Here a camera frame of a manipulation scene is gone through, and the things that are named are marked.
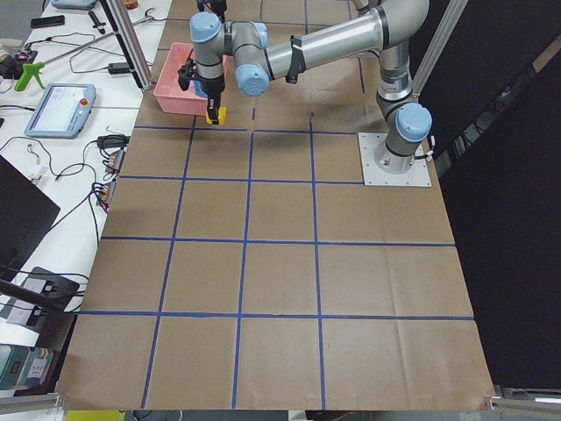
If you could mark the aluminium frame post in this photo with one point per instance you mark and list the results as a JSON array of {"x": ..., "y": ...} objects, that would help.
[{"x": 127, "y": 39}]

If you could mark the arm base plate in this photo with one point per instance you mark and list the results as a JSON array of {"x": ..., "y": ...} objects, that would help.
[{"x": 381, "y": 168}]

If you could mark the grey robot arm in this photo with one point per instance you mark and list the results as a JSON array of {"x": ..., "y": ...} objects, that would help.
[{"x": 384, "y": 28}]

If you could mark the blue toy block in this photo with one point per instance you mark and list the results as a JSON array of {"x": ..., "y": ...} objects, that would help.
[{"x": 198, "y": 90}]

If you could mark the black phone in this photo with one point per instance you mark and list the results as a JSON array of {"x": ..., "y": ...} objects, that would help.
[{"x": 51, "y": 21}]

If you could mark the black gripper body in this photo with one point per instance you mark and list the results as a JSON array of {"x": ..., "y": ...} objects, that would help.
[{"x": 211, "y": 88}]

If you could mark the black power adapter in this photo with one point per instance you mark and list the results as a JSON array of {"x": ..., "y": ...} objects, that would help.
[{"x": 118, "y": 68}]

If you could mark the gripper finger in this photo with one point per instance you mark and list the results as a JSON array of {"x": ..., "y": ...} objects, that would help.
[{"x": 213, "y": 101}]

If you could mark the pink plastic box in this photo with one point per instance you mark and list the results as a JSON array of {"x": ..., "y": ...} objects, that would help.
[{"x": 175, "y": 90}]

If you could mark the green handled grabber tool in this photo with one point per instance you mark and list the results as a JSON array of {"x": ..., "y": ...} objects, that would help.
[{"x": 30, "y": 70}]

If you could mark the yellow toy block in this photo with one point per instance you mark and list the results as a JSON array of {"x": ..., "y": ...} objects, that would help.
[{"x": 216, "y": 116}]

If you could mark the teach pendant tablet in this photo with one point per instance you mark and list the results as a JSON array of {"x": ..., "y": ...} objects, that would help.
[{"x": 62, "y": 112}]

